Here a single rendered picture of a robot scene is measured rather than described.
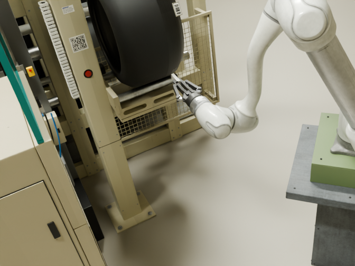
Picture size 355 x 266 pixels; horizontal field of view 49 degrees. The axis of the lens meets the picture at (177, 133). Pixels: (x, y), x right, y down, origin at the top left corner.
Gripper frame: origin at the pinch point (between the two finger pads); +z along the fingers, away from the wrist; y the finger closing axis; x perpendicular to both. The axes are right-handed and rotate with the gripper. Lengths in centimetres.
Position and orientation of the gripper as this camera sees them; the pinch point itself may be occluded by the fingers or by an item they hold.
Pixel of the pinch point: (175, 79)
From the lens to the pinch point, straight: 182.9
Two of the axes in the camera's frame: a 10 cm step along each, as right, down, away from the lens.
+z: -4.6, -5.9, 6.6
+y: -8.8, 3.7, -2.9
